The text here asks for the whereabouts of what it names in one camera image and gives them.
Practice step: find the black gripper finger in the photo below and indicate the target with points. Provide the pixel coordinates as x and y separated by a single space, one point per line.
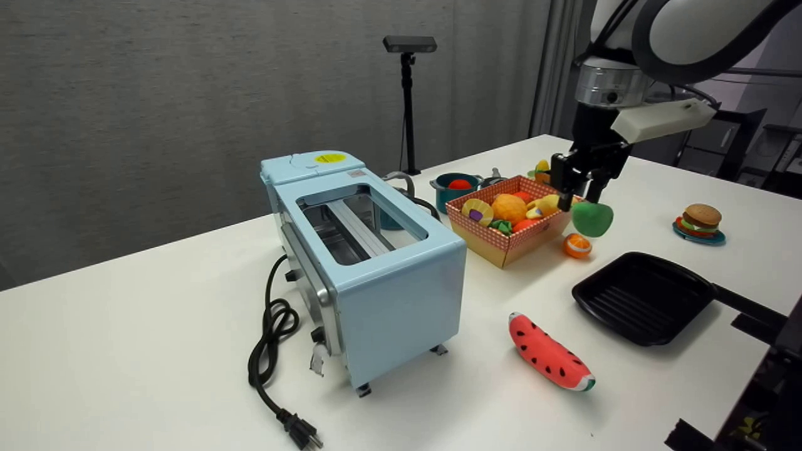
598 185
565 179

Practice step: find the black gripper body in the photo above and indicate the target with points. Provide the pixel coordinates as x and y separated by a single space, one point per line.
598 139

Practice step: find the green plush toy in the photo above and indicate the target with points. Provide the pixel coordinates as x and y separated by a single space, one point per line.
593 218

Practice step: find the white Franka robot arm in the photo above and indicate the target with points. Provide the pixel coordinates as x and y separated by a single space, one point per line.
692 40

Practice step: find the small yellow toy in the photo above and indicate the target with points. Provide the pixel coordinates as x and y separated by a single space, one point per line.
542 165

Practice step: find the yellow plush fruit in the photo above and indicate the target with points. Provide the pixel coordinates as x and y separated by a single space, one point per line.
544 207

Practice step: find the red plush fruit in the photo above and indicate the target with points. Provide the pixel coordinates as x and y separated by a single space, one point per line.
525 223

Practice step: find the orange plush fruit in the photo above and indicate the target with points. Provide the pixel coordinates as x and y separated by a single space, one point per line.
510 207

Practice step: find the orange half fruit toy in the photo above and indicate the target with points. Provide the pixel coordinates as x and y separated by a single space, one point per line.
577 247

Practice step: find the small dark green toy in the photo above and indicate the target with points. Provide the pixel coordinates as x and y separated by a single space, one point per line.
500 227

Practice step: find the orange cardboard box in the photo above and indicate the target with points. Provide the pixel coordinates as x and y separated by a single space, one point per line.
500 244

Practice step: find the yellow purple fruit slice toy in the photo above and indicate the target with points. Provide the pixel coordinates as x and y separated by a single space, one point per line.
478 210

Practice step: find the red toy tomato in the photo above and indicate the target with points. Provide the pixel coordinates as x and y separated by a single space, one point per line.
459 184

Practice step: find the toy burger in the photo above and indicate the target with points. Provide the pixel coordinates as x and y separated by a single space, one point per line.
699 218

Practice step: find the teal toy pot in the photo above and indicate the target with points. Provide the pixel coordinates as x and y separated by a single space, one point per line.
444 197

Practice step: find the toy hamburger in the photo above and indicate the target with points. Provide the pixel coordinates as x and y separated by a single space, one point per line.
711 239

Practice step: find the watermelon slice plush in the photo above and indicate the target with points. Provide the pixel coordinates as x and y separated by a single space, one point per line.
547 354

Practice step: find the black grill pan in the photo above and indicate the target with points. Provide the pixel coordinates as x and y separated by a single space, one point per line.
642 296

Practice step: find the light blue toaster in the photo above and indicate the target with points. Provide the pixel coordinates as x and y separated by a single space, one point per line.
391 284

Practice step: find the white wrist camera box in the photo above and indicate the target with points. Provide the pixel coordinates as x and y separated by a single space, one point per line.
666 118

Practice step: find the black camera on stand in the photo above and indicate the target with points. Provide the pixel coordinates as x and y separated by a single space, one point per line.
409 51

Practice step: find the black robot mount frame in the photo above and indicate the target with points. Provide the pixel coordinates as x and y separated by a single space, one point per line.
773 392

